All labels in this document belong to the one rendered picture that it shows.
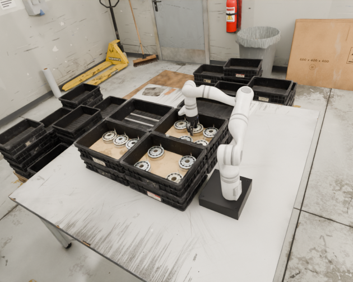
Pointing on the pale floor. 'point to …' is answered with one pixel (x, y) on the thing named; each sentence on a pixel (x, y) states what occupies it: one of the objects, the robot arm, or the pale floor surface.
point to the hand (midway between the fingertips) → (193, 131)
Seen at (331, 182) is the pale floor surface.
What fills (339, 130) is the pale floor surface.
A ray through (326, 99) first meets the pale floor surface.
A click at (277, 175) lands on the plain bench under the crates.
